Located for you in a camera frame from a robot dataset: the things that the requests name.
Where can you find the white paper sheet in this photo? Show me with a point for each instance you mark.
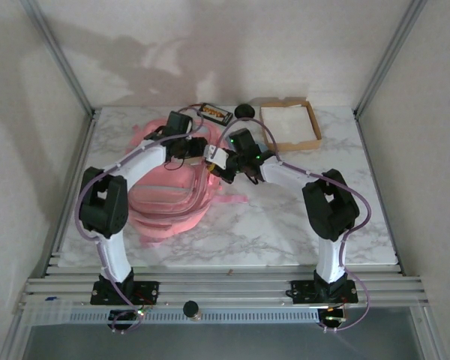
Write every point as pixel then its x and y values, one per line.
pixel 288 122

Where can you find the small blue tape mark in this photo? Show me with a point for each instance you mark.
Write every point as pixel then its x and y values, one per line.
pixel 51 299

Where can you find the black controller board with LEDs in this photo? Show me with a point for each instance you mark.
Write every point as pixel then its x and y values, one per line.
pixel 122 318
pixel 332 318

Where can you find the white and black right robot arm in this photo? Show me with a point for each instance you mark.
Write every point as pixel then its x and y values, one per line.
pixel 285 172

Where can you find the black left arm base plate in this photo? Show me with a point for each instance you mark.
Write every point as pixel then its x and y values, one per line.
pixel 150 290

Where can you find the pink backpack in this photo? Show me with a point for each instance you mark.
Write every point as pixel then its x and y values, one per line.
pixel 165 202

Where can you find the aluminium rail frame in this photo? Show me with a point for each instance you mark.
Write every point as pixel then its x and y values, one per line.
pixel 228 285

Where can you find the aluminium side rail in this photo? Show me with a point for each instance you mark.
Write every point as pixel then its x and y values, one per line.
pixel 87 140

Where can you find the brown cardboard tray box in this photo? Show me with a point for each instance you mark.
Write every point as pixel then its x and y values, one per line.
pixel 300 144

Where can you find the grey metal panel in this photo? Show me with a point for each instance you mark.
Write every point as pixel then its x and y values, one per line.
pixel 225 343

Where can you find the black knob on brass stem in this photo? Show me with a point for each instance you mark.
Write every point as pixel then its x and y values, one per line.
pixel 191 309

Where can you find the black round cap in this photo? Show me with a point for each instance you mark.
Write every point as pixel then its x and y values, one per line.
pixel 244 111

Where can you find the aluminium frame post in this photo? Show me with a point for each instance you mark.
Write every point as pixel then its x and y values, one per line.
pixel 389 56
pixel 61 56

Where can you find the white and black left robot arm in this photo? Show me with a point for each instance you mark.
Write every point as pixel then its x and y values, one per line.
pixel 142 161

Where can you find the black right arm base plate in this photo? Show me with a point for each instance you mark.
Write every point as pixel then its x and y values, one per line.
pixel 302 292

